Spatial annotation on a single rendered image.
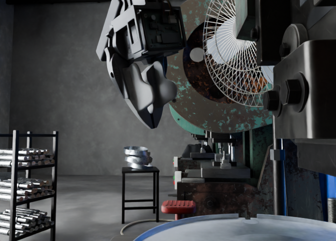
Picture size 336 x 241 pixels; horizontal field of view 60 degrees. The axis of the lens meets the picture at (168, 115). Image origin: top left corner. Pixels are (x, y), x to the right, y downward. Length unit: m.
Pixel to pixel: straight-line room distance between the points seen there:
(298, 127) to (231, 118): 1.35
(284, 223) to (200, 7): 1.46
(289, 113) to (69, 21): 7.81
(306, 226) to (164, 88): 0.26
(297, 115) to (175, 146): 6.64
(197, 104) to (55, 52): 6.52
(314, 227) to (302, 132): 0.20
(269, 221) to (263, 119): 1.23
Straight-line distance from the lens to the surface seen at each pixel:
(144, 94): 0.38
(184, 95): 1.62
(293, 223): 0.45
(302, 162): 0.38
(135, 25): 0.38
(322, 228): 0.44
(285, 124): 0.31
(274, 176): 1.20
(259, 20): 0.40
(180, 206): 0.60
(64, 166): 7.53
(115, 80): 0.40
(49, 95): 7.74
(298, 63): 0.28
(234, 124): 1.62
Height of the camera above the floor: 0.90
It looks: 4 degrees up
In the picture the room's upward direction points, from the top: straight up
